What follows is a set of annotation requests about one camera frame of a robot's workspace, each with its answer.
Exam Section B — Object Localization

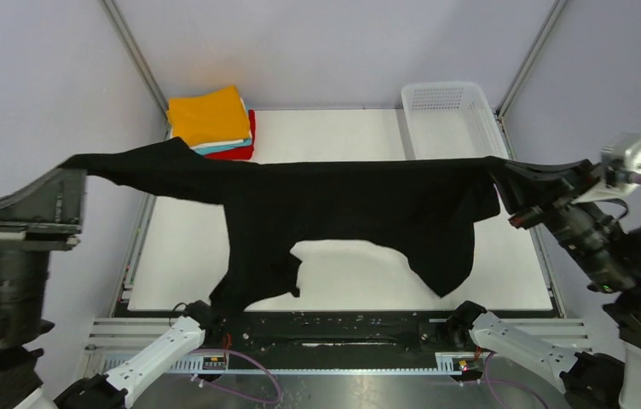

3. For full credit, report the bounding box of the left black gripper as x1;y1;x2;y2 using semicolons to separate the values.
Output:
0;149;95;345

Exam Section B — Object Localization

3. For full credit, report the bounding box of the black t shirt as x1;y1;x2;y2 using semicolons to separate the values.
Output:
63;139;506;315

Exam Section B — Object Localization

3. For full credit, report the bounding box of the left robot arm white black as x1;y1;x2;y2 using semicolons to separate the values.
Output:
0;169;224;408

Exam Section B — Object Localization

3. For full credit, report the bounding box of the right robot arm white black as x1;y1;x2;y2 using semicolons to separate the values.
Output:
441;158;641;408

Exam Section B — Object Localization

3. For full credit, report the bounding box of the white plastic basket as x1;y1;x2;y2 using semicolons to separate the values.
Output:
401;81;509;159

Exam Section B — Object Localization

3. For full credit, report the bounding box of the white folded t shirt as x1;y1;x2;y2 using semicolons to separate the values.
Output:
192;99;254;155

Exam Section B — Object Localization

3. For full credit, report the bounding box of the right small electronics module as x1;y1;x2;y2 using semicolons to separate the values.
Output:
453;358;483;373

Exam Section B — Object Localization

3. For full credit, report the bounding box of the small electronics module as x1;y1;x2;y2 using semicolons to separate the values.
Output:
453;358;483;373
201;354;228;372

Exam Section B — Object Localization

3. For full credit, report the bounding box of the orange folded t shirt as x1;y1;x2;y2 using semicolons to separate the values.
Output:
167;85;251;147

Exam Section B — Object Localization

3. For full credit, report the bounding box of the red folded t shirt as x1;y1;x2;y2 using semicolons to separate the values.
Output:
205;110;257;161

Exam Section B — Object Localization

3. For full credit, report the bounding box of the teal folded t shirt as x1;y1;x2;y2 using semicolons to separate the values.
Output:
192;109;255;155

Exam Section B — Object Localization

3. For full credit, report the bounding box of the left small electronics module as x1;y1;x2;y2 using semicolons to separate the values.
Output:
201;354;228;372

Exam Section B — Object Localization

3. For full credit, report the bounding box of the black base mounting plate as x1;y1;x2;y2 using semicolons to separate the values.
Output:
114;302;559;371

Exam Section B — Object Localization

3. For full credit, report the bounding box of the white slotted cable duct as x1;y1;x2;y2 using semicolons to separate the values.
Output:
100;354;469;377

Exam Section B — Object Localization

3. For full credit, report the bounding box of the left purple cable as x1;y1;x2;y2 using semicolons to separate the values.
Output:
188;347;285;406

